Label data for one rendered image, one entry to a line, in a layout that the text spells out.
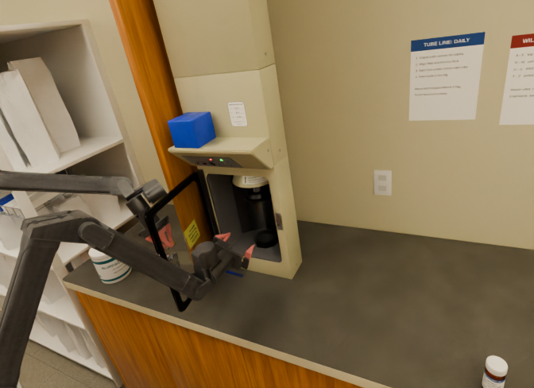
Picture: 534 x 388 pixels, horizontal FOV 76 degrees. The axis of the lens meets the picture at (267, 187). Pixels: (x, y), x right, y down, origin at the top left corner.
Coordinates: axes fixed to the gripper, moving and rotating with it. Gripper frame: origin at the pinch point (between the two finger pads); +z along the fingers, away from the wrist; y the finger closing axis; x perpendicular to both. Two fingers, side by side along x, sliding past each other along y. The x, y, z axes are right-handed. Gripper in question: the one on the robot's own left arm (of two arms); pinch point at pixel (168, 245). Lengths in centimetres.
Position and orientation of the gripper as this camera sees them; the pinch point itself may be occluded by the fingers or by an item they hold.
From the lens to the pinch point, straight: 122.3
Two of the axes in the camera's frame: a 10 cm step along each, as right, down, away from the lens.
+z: 5.3, 8.2, 2.1
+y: -7.7, 3.6, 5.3
